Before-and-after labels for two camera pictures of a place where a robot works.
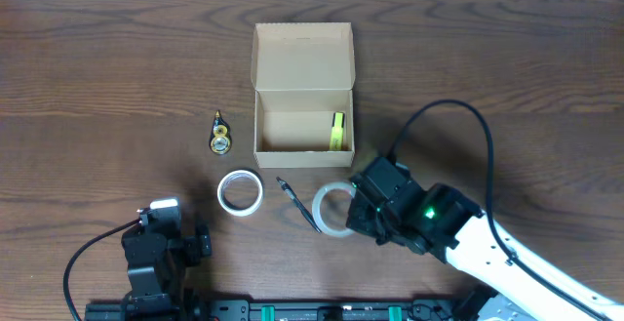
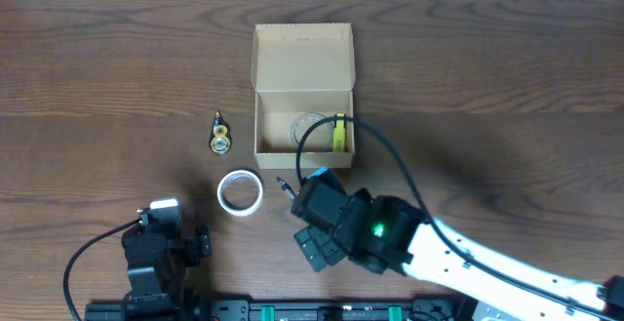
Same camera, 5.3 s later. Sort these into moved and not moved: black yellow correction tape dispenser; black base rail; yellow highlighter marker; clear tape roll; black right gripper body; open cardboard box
Moved: black right gripper body; clear tape roll
Not moved: black yellow correction tape dispenser; open cardboard box; black base rail; yellow highlighter marker
